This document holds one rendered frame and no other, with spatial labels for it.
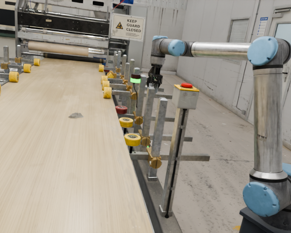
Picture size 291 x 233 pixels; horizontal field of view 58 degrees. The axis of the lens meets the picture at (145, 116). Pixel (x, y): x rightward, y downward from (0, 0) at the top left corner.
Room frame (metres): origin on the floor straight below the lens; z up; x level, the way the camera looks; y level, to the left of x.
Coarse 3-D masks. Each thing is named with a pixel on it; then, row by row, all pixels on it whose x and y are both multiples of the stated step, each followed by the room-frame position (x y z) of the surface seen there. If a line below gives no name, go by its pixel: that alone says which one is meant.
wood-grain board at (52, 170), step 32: (64, 64) 3.32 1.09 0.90; (96, 64) 3.72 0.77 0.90; (0, 96) 1.59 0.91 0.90; (32, 96) 1.68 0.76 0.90; (64, 96) 1.78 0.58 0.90; (96, 96) 1.90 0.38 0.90; (0, 128) 1.09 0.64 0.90; (32, 128) 1.14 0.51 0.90; (64, 128) 1.19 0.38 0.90; (96, 128) 1.25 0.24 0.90; (0, 160) 0.82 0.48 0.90; (32, 160) 0.84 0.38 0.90; (64, 160) 0.87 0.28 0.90; (96, 160) 0.91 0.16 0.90; (128, 160) 0.94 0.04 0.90; (0, 192) 0.64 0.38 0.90; (32, 192) 0.66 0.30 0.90; (64, 192) 0.68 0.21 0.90; (96, 192) 0.70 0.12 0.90; (128, 192) 0.72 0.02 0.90; (0, 224) 0.52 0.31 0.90; (32, 224) 0.53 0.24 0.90; (64, 224) 0.55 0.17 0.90; (96, 224) 0.56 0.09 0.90; (128, 224) 0.58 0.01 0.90
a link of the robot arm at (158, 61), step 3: (150, 57) 1.67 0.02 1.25; (153, 57) 1.64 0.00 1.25; (156, 57) 1.63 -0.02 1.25; (159, 57) 1.63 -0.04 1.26; (150, 60) 1.66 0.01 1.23; (153, 60) 1.64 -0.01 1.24; (156, 60) 1.63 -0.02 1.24; (159, 60) 1.63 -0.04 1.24; (162, 60) 1.64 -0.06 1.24; (153, 63) 1.64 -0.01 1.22; (156, 63) 1.63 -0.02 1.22; (159, 63) 1.64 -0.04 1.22; (162, 63) 1.65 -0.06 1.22
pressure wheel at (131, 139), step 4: (124, 136) 1.17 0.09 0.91; (128, 136) 1.18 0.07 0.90; (132, 136) 1.18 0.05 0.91; (136, 136) 1.19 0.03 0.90; (128, 140) 1.15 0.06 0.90; (132, 140) 1.14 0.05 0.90; (136, 140) 1.15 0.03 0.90; (128, 144) 1.15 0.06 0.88; (132, 144) 1.14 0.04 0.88; (136, 144) 1.15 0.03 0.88; (132, 148) 1.18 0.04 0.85
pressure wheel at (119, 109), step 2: (116, 106) 1.67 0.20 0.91; (118, 106) 1.68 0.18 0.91; (120, 106) 1.67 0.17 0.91; (122, 106) 1.69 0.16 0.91; (124, 106) 1.70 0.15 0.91; (116, 108) 1.64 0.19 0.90; (118, 108) 1.64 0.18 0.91; (120, 108) 1.64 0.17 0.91; (122, 108) 1.65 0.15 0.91; (124, 108) 1.65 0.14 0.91; (126, 108) 1.66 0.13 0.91; (116, 110) 1.64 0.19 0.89; (118, 110) 1.63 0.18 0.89; (120, 110) 1.63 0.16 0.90; (122, 110) 1.63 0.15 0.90; (124, 110) 1.64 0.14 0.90; (126, 110) 1.65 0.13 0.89; (116, 112) 1.64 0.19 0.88; (118, 112) 1.63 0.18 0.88; (120, 112) 1.63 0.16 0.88; (122, 112) 1.63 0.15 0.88; (124, 112) 1.64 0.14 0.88; (126, 112) 1.65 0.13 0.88; (120, 114) 1.66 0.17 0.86
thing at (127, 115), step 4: (120, 116) 1.65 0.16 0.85; (124, 116) 1.66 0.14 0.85; (128, 116) 1.67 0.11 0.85; (132, 116) 1.67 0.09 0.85; (152, 116) 1.70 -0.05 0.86; (168, 116) 1.75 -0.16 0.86; (172, 116) 1.76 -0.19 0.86; (152, 120) 1.71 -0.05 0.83; (168, 120) 1.73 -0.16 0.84; (172, 120) 1.74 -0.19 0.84
